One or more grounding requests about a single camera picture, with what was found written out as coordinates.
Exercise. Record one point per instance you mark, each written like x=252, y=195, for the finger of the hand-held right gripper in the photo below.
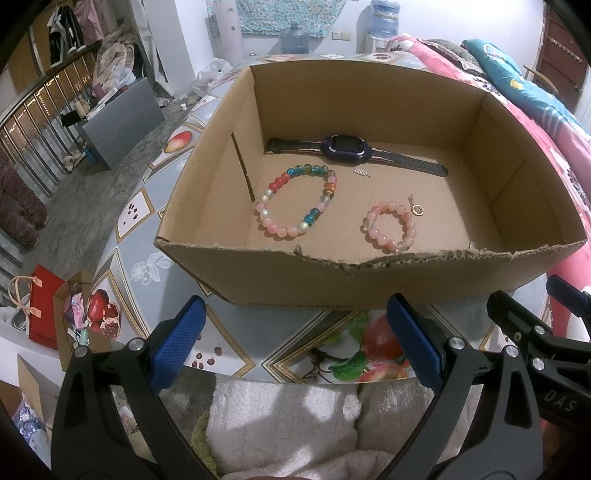
x=570, y=295
x=526, y=323

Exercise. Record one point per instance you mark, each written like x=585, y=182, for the blue water dispenser bottle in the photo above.
x=384, y=18

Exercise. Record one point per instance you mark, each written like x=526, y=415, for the wooden chair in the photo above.
x=540, y=78

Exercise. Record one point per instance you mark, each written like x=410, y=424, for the green fleece garment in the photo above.
x=203, y=443

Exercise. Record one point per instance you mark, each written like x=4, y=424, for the fruit print tablecloth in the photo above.
x=138, y=272

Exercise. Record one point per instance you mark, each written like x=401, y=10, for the grey cabinet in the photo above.
x=124, y=124

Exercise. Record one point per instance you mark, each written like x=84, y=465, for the brown wooden door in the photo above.
x=565, y=50

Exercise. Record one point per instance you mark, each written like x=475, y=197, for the white wall socket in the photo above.
x=340, y=35

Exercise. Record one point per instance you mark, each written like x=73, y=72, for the black and purple smart watch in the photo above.
x=346, y=147

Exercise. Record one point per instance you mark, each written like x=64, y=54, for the blue printed quilt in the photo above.
x=531, y=87

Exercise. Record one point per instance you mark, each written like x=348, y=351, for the white cylindrical appliance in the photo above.
x=228, y=27

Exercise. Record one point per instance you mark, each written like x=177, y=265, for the brown sliding door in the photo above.
x=25, y=60

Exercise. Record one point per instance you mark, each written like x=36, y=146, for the dark red padded jacket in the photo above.
x=21, y=198

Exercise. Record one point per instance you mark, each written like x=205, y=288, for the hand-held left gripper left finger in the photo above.
x=178, y=341

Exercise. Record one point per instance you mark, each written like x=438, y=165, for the white cup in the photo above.
x=82, y=109

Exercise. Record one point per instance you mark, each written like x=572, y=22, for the white fleece garment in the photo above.
x=286, y=415

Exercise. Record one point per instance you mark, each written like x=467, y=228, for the red gift bag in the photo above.
x=44, y=304

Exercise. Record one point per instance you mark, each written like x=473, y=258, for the metal stair railing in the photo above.
x=32, y=115

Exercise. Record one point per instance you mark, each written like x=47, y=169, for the white plastic bag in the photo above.
x=214, y=74

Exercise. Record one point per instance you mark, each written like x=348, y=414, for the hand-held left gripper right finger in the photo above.
x=415, y=341

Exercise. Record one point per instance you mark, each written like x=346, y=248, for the brown paper bag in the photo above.
x=62, y=332

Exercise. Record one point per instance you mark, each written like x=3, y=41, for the brown cardboard box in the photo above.
x=415, y=281

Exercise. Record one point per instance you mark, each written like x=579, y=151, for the hanging clothes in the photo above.
x=74, y=27

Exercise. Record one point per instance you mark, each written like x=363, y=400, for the teal patterned wall cloth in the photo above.
x=291, y=16

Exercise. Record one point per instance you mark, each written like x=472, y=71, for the small comb-shaped charm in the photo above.
x=362, y=172

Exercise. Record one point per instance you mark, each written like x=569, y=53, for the white sandal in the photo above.
x=74, y=161

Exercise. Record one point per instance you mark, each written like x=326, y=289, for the small open cardboard carton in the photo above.
x=32, y=387

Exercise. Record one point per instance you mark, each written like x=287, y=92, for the pile of clothes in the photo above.
x=117, y=55

